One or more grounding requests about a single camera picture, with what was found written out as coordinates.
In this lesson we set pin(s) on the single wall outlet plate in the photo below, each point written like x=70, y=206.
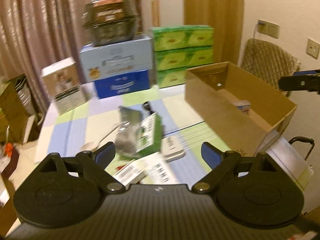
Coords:
x=312, y=48

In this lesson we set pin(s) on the white and brown product box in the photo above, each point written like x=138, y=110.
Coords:
x=63, y=85

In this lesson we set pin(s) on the dark blue milk carton box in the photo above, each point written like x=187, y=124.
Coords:
x=122, y=84

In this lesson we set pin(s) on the silver foil pouch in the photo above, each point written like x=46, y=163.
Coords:
x=128, y=134

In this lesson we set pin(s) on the green and white small box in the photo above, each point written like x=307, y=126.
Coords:
x=150, y=136

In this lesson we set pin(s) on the white barcode medicine box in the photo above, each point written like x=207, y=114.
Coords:
x=152, y=170

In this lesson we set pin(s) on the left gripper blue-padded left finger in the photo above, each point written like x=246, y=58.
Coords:
x=93, y=166

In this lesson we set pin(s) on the green tissue pack stack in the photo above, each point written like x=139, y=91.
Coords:
x=178, y=48

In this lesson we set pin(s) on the brown cardboard box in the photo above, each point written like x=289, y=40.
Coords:
x=212, y=89

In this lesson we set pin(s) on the light blue milk carton box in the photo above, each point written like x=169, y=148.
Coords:
x=115, y=59

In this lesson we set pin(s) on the small blue white box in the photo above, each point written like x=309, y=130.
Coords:
x=243, y=105

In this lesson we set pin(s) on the black instant noodle bowl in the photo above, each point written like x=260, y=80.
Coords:
x=110, y=21

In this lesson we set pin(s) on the double wall socket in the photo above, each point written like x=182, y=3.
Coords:
x=269, y=29

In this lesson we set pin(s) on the small white case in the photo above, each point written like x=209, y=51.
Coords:
x=171, y=149

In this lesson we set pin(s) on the wooden door panel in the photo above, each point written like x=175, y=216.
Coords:
x=226, y=17

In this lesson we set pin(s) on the checkered tablecloth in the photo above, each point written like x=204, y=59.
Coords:
x=66, y=133

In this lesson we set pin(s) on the pink brown curtain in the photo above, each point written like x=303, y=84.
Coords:
x=37, y=33

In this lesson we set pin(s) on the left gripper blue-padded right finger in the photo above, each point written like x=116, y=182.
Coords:
x=221, y=163

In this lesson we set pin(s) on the quilted brown chair cushion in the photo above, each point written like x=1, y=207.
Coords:
x=268, y=61

